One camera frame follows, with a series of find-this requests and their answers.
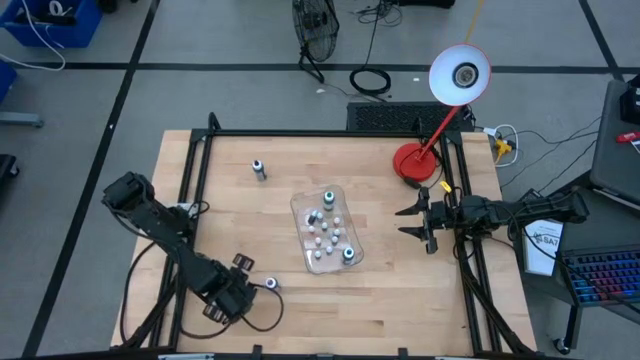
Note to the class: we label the grey side table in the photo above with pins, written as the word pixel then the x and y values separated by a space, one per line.
pixel 607 165

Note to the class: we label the grey metal foot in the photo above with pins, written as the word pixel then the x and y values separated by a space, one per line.
pixel 20 119

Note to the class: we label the red tool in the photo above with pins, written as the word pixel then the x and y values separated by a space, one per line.
pixel 629 137

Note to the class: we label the large blue plastic crate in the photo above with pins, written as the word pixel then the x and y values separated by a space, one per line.
pixel 75 32

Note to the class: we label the black perforated computer case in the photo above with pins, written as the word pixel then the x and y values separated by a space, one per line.
pixel 390 117

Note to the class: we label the black wheeled base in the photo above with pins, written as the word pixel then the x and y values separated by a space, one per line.
pixel 6 167

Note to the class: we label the blue plastic crate corner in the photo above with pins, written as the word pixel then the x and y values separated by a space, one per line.
pixel 6 80

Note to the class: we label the red desk lamp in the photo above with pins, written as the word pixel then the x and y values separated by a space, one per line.
pixel 414 162

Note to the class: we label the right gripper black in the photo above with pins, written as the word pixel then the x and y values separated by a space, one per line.
pixel 442 215

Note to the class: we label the black floor fan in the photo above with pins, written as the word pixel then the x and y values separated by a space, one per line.
pixel 315 30

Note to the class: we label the black cart caster wheel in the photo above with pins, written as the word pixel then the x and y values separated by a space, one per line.
pixel 562 345

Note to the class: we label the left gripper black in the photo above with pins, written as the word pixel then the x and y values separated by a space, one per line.
pixel 235 297

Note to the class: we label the small black dropper bottle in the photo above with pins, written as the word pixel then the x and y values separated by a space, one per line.
pixel 312 218

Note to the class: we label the black device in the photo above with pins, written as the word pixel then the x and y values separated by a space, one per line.
pixel 631 100

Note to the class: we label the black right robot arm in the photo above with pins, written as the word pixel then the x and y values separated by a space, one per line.
pixel 540 210

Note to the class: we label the yellow plug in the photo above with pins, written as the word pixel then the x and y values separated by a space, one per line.
pixel 502 147

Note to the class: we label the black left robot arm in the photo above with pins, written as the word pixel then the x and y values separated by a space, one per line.
pixel 145 212

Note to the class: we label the large green food coloring bottle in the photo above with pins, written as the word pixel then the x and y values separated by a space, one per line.
pixel 328 197

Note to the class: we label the clear plastic bin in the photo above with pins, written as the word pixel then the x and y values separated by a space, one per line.
pixel 349 227

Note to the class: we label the black aluminium table frame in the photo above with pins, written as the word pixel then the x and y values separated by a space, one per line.
pixel 325 133

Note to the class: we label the black table clamp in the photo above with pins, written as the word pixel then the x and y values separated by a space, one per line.
pixel 257 351
pixel 402 352

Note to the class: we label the silver metal bracket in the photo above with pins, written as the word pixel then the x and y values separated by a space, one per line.
pixel 186 357

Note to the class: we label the white printed paper sheet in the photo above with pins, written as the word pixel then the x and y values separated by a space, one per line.
pixel 540 255

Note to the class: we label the black equipment base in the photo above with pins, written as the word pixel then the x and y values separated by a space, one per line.
pixel 425 3

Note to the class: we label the black laptop rainbow keyboard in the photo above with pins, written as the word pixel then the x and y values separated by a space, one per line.
pixel 605 275

